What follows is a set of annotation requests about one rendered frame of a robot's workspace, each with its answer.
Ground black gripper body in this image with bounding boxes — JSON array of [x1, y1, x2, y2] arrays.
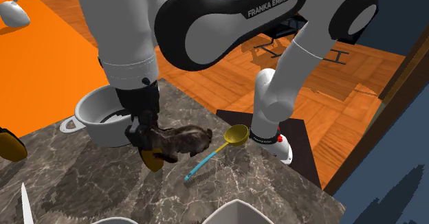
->
[[115, 80, 161, 120]]

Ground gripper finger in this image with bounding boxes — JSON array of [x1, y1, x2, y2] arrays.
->
[[124, 115, 153, 150], [146, 110, 161, 131]]

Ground brown furry animal toy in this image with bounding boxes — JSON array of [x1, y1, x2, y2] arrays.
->
[[139, 124, 214, 173]]

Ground white round bowl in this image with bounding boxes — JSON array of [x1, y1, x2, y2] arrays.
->
[[91, 216, 139, 224]]

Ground orange rug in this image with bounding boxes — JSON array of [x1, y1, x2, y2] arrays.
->
[[0, 0, 111, 139]]

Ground yellow and black object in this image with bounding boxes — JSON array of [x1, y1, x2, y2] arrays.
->
[[0, 126, 29, 163]]

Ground white square bowl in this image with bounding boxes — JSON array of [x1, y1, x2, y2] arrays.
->
[[201, 199, 275, 224]]

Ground white pointed blade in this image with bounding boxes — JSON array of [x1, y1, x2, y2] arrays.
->
[[20, 181, 35, 224]]

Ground white rounded object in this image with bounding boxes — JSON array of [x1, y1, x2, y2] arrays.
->
[[0, 0, 32, 28]]

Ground dark robot stand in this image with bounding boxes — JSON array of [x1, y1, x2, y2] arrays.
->
[[215, 109, 323, 189]]

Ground white pot with handles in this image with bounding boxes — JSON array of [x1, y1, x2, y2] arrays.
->
[[60, 84, 135, 148]]

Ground yellow ladle with blue handle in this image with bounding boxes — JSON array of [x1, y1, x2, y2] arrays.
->
[[183, 124, 250, 183]]

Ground brown door frame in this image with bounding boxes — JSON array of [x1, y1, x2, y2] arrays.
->
[[322, 23, 429, 197]]

